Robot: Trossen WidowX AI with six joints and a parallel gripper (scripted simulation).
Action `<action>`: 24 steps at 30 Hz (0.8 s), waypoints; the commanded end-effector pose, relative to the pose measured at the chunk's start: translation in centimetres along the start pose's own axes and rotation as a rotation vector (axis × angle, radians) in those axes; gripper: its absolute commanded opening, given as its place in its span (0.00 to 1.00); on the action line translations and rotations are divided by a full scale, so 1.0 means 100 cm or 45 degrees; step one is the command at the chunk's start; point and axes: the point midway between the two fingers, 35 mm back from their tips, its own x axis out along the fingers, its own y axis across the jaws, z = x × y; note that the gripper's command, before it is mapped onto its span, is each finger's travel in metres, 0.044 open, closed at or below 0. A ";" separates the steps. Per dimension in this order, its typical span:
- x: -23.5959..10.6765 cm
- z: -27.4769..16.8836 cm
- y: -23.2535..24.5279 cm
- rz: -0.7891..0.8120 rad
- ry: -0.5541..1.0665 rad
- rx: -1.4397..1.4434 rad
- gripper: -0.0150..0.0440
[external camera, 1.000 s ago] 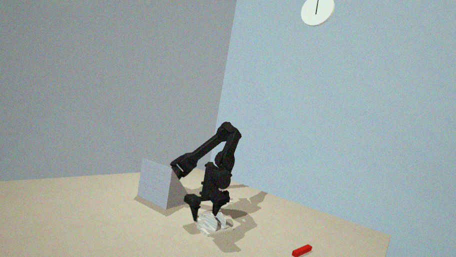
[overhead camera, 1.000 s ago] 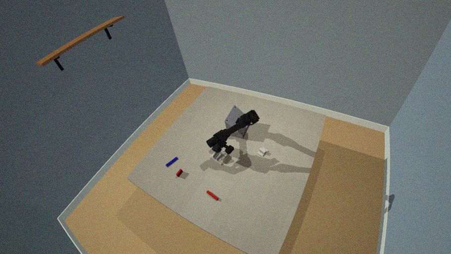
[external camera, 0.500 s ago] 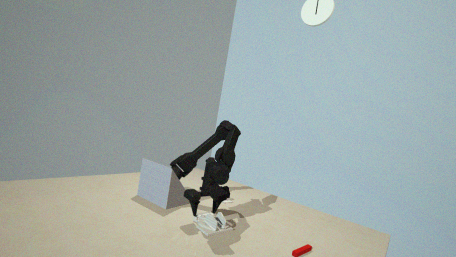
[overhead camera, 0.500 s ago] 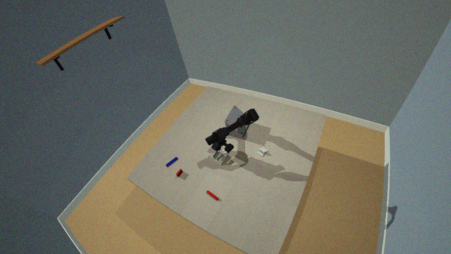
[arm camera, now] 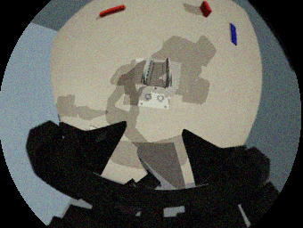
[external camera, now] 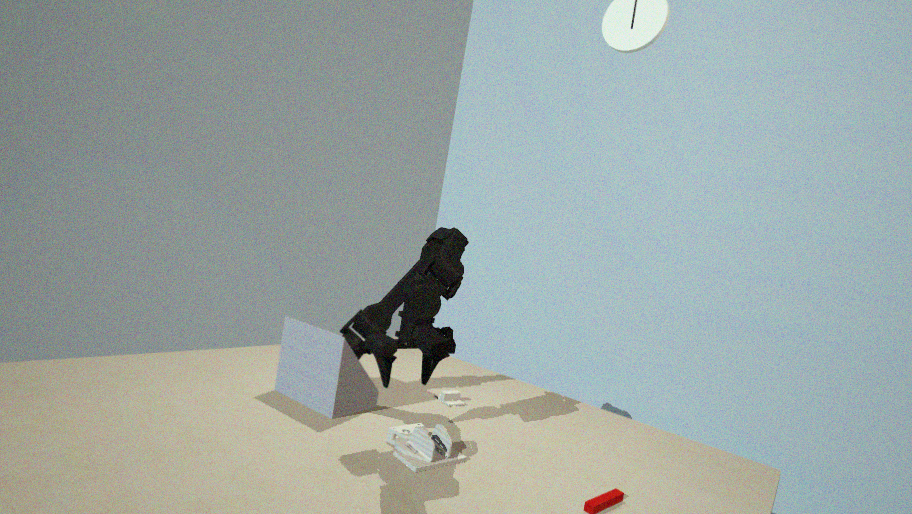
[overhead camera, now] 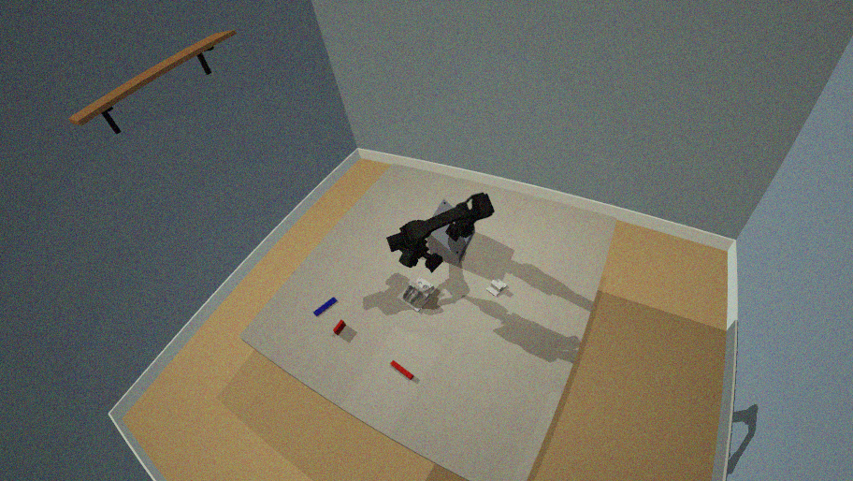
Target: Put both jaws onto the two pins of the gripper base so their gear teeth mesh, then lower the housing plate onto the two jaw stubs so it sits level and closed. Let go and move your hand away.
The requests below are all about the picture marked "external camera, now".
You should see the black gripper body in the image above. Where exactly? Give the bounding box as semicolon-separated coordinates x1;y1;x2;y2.
363;307;456;357

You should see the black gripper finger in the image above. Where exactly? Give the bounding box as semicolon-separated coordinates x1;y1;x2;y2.
421;354;450;385
369;351;397;388

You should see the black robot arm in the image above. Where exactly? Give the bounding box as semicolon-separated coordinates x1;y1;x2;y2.
339;227;469;360

